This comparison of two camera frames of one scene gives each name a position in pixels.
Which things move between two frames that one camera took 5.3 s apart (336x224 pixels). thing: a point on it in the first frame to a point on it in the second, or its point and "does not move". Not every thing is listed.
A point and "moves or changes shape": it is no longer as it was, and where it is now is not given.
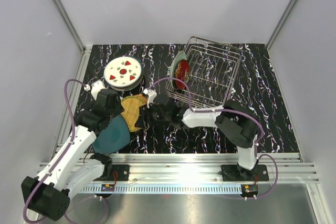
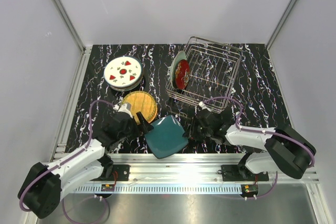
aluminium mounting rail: (282, 167) does not move
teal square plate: (114, 136) moves or changes shape
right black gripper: (144, 116) to (191, 133)
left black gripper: (118, 108) to (143, 128)
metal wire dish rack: (213, 68) does not move
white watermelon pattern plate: (122, 72) does not move
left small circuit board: (107, 187) does not move
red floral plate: (182, 71) does not move
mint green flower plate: (180, 56) does not move
